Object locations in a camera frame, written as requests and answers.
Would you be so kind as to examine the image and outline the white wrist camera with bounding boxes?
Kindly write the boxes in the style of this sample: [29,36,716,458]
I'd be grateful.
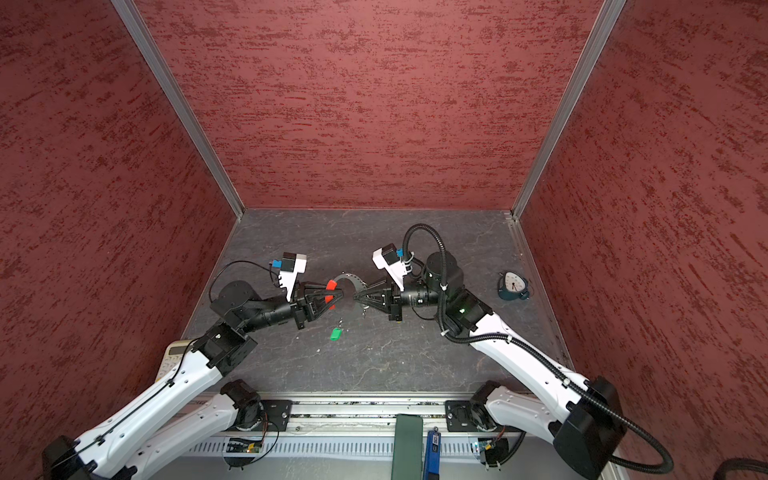
[271,252,307,302]
[372,243,411,291]

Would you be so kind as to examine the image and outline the circuit board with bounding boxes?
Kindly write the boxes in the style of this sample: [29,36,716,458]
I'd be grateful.
[225,438,264,455]
[473,438,509,468]

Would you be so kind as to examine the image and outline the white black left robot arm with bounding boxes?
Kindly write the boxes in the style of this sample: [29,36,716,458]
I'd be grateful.
[42,281,344,479]

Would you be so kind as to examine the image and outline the black cable bottom right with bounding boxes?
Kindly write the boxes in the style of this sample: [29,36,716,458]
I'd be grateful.
[712,457,768,480]

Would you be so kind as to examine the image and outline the perforated metal keyring red handle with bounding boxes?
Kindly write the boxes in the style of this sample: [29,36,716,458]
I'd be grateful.
[326,272,368,312]

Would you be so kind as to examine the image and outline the right circuit board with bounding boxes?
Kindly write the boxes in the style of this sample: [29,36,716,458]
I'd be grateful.
[473,438,509,468]

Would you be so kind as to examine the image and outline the blue device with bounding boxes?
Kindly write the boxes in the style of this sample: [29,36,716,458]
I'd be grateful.
[422,427,441,480]

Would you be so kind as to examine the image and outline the teal kitchen scale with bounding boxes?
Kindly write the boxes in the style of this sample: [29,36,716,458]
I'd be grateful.
[497,271,530,301]

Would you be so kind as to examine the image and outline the left circuit board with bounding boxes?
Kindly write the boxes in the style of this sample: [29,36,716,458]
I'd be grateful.
[225,438,264,455]

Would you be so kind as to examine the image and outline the right aluminium corner post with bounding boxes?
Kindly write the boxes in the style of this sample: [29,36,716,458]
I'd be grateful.
[511,0,628,221]

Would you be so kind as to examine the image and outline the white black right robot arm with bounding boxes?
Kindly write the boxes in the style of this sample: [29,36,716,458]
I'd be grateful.
[355,245,627,479]

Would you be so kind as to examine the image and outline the aluminium front rail frame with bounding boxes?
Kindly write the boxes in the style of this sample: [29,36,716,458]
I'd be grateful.
[98,392,631,480]

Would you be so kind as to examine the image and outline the aluminium corner post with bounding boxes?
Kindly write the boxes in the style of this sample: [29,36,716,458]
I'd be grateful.
[511,0,628,221]
[111,0,246,220]

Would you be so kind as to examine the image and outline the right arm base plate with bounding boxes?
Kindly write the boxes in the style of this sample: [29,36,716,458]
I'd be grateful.
[444,400,520,433]

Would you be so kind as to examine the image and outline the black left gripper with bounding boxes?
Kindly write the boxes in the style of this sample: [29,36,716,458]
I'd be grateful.
[241,279,344,332]

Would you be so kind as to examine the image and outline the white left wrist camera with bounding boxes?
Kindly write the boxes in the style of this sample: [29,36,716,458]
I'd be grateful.
[271,252,307,302]

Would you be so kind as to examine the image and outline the dark green block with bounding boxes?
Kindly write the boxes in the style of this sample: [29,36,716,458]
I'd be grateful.
[391,414,424,480]

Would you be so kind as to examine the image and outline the black corrugated right cable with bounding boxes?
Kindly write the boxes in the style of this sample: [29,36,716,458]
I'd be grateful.
[401,223,675,475]

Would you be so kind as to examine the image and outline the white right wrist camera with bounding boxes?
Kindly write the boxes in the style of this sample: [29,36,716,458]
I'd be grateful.
[372,243,411,291]

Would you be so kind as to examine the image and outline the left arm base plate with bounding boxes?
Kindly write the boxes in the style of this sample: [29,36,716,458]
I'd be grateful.
[234,399,294,432]

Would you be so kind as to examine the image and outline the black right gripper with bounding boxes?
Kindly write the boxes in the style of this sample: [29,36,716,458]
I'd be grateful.
[356,274,448,320]

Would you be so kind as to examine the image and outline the left aluminium corner post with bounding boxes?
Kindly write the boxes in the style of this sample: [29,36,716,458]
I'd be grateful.
[111,0,246,220]

